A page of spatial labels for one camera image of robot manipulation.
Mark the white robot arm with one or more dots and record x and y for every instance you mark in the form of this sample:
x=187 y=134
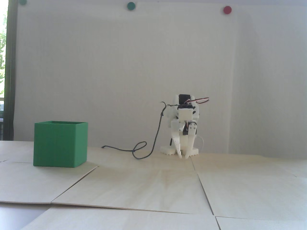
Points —
x=168 y=150

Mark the black wrist camera board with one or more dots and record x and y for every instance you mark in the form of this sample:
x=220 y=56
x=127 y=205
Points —
x=185 y=106

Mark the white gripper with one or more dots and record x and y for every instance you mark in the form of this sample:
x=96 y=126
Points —
x=185 y=131

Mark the green round magnet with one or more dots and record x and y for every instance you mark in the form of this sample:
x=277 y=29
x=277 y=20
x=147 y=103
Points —
x=131 y=6
x=23 y=2

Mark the white wall sheet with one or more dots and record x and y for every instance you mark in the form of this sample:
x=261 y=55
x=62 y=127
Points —
x=96 y=71

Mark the dark window frame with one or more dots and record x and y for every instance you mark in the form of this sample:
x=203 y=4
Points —
x=10 y=95

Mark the red round magnet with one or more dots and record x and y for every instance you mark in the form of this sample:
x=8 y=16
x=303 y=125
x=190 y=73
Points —
x=227 y=10

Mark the green box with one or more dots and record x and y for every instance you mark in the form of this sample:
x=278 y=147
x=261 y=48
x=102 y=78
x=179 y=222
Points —
x=57 y=146

